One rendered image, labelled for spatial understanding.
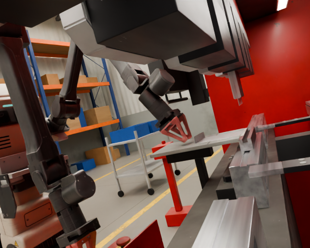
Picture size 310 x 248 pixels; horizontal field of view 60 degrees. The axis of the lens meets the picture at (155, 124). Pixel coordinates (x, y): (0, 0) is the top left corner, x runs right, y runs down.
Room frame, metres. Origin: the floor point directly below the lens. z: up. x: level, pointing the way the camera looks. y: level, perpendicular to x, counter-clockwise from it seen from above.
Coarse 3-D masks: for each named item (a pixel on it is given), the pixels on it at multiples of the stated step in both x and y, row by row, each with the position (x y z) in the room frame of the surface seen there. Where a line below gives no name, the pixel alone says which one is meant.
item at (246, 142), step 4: (252, 128) 0.81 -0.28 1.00; (248, 132) 0.81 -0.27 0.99; (252, 132) 0.75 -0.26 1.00; (244, 136) 0.73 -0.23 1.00; (248, 136) 0.69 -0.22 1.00; (252, 136) 0.72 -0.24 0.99; (240, 140) 0.67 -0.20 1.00; (244, 140) 0.70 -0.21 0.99; (248, 140) 0.66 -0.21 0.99; (252, 140) 0.69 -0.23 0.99; (240, 144) 0.67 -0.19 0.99; (244, 144) 0.67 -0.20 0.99; (248, 144) 0.66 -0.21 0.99; (252, 144) 0.67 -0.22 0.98; (240, 148) 0.67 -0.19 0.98; (244, 148) 0.67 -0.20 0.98; (248, 148) 0.67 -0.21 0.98; (252, 148) 0.66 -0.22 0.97
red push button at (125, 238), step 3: (123, 237) 0.73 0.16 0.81; (126, 237) 0.73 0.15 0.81; (129, 237) 0.73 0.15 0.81; (117, 240) 0.73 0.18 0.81; (120, 240) 0.72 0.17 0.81; (123, 240) 0.72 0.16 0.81; (126, 240) 0.71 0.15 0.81; (129, 240) 0.72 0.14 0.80; (117, 243) 0.71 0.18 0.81; (120, 243) 0.71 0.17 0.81; (123, 243) 0.71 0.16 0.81; (126, 243) 0.71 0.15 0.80; (120, 246) 0.71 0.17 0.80; (123, 246) 0.72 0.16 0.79
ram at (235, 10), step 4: (232, 0) 0.84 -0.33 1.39; (236, 0) 1.17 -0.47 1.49; (232, 4) 0.79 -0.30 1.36; (236, 4) 1.07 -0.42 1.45; (232, 8) 0.75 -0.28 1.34; (236, 8) 0.98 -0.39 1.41; (236, 12) 0.91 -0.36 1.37; (240, 12) 1.30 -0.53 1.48; (236, 16) 0.85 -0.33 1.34; (240, 16) 1.18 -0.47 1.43; (240, 20) 1.08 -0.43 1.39; (240, 24) 0.99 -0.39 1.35; (244, 24) 1.47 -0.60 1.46; (244, 28) 1.32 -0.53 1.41; (244, 32) 1.18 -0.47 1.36; (248, 44) 1.41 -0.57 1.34; (248, 48) 1.54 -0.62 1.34
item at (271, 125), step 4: (308, 116) 0.73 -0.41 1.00; (288, 120) 0.75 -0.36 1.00; (292, 120) 0.74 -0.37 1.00; (296, 120) 0.72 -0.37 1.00; (300, 120) 0.72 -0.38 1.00; (304, 120) 0.71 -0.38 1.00; (308, 120) 0.71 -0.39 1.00; (268, 124) 0.77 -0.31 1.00; (272, 124) 0.75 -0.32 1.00; (276, 124) 0.74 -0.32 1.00; (280, 124) 0.74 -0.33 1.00; (284, 124) 0.73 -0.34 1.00; (288, 124) 0.73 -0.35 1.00; (260, 128) 0.76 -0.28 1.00; (264, 128) 0.75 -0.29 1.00; (268, 128) 0.75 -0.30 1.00
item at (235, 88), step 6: (228, 72) 0.73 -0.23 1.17; (234, 72) 0.73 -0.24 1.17; (234, 78) 0.73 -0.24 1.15; (234, 84) 0.73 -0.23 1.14; (240, 84) 0.79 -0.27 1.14; (234, 90) 0.73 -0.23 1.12; (240, 90) 0.75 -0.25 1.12; (234, 96) 0.73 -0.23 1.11; (240, 96) 0.73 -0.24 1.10; (240, 102) 0.76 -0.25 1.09
